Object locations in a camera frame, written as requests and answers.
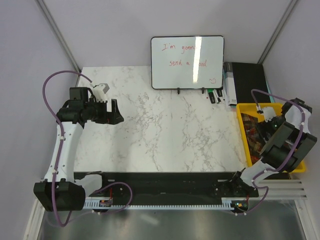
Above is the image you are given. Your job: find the white slotted cable duct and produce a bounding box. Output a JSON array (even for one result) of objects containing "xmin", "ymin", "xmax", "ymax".
[{"xmin": 83, "ymin": 197, "xmax": 248, "ymax": 211}]

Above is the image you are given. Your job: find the aluminium extrusion rail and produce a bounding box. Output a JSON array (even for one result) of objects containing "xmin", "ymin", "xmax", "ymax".
[{"xmin": 258, "ymin": 179, "xmax": 307, "ymax": 201}]

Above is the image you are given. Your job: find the black flat box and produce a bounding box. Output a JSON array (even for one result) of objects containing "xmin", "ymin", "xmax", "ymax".
[{"xmin": 223, "ymin": 62, "xmax": 269, "ymax": 106}]

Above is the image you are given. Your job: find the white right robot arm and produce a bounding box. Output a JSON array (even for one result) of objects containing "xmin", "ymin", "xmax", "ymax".
[{"xmin": 229, "ymin": 98, "xmax": 317, "ymax": 197}]

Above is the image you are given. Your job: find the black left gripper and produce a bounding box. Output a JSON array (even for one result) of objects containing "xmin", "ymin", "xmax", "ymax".
[{"xmin": 83, "ymin": 98, "xmax": 124, "ymax": 126}]

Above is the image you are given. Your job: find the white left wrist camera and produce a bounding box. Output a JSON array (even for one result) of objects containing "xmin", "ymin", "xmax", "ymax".
[{"xmin": 91, "ymin": 83, "xmax": 110, "ymax": 102}]

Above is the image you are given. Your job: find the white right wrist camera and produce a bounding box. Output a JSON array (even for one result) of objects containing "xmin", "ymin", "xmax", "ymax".
[{"xmin": 257, "ymin": 106, "xmax": 277, "ymax": 123}]

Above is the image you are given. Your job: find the white green whiteboard marker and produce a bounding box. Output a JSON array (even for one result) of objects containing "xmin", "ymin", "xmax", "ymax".
[{"xmin": 213, "ymin": 89, "xmax": 221, "ymax": 104}]

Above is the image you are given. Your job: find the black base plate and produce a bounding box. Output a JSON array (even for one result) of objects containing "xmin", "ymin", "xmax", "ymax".
[{"xmin": 74, "ymin": 171, "xmax": 260, "ymax": 205}]

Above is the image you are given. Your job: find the green highlighter marker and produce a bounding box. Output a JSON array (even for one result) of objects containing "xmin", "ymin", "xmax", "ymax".
[{"xmin": 207, "ymin": 88, "xmax": 216, "ymax": 104}]

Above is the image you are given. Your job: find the black highlighter marker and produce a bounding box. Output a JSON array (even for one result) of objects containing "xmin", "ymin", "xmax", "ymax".
[{"xmin": 217, "ymin": 89, "xmax": 223, "ymax": 98}]

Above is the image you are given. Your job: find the yellow plastic bin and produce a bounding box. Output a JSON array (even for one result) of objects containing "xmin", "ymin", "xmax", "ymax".
[{"xmin": 236, "ymin": 102, "xmax": 307, "ymax": 174}]

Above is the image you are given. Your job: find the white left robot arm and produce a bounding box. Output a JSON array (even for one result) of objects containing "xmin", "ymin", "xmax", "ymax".
[{"xmin": 33, "ymin": 83, "xmax": 124, "ymax": 212}]

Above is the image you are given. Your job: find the plaid long sleeve shirt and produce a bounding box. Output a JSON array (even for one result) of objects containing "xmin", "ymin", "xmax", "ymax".
[{"xmin": 241, "ymin": 113, "xmax": 266, "ymax": 164}]

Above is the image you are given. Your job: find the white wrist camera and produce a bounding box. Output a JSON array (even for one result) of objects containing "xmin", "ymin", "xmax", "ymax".
[
  {"xmin": 91, "ymin": 83, "xmax": 110, "ymax": 102},
  {"xmin": 257, "ymin": 106, "xmax": 277, "ymax": 123}
]

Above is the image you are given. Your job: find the small whiteboard with stand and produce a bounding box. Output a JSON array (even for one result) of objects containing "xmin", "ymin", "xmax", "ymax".
[{"xmin": 150, "ymin": 35, "xmax": 225, "ymax": 91}]

